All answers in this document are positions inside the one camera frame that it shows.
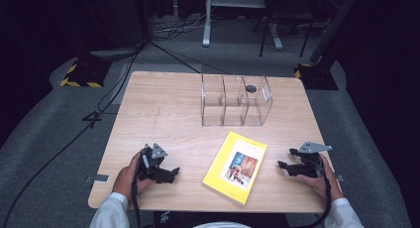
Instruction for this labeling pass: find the grey slanted metal pole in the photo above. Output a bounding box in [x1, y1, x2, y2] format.
[309, 0, 364, 64]

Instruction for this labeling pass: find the black stool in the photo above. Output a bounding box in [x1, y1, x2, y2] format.
[252, 0, 315, 58]

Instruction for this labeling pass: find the clear acrylic divided rack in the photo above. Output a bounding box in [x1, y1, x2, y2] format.
[200, 73, 274, 128]

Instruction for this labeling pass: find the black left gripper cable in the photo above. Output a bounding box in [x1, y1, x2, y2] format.
[131, 150, 148, 228]

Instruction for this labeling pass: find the bundle of floor cables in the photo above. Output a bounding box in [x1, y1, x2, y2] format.
[152, 12, 212, 42]

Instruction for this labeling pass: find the person's dark torso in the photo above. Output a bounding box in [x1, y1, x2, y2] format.
[153, 210, 292, 228]

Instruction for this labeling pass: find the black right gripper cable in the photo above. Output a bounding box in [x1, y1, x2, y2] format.
[290, 157, 333, 228]

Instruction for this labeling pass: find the thin black floor cable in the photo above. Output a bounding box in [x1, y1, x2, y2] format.
[148, 39, 230, 75]

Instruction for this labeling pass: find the person's right hand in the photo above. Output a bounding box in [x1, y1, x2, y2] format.
[295, 153, 345, 202]

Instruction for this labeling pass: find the white desk frame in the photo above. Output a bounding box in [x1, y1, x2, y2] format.
[201, 0, 285, 52]

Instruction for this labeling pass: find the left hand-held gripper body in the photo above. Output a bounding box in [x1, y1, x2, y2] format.
[137, 142, 169, 183]

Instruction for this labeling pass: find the person's left hand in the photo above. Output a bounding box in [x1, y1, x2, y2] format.
[111, 151, 155, 202]

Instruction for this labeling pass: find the yellow book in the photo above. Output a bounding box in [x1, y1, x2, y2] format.
[201, 130, 268, 206]

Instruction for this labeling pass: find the striped black stand base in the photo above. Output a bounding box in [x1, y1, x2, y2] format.
[59, 57, 113, 89]
[294, 62, 340, 91]

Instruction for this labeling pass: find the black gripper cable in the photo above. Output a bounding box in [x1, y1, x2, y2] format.
[290, 157, 333, 228]
[131, 150, 148, 228]

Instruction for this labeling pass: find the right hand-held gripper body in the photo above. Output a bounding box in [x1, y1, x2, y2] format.
[295, 141, 333, 178]

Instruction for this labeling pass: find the long black floor cable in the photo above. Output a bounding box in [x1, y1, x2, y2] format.
[0, 43, 147, 228]

